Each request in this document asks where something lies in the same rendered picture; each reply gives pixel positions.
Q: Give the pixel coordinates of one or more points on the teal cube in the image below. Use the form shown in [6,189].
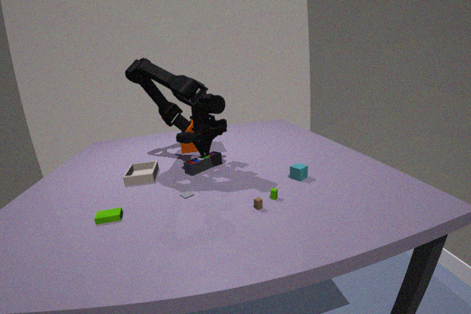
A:
[298,171]

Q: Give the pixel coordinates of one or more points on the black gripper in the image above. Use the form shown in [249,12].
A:
[199,137]

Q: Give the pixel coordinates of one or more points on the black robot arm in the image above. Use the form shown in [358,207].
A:
[184,89]

